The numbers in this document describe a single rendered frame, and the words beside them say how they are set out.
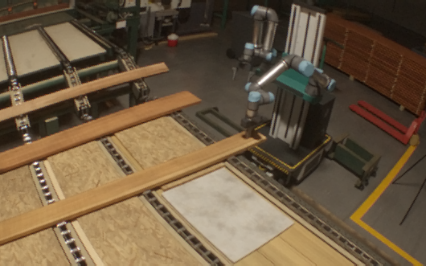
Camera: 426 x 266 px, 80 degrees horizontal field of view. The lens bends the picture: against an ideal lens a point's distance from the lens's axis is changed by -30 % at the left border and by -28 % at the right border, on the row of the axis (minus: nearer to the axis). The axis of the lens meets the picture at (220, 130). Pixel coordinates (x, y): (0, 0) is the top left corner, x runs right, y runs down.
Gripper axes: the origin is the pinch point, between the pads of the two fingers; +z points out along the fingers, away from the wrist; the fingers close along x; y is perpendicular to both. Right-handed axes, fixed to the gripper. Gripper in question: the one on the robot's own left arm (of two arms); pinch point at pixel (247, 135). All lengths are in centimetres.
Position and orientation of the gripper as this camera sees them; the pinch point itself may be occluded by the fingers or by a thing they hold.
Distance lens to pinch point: 236.1
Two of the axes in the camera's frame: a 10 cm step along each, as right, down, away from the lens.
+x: -7.5, 2.7, -6.0
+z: -1.2, 8.4, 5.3
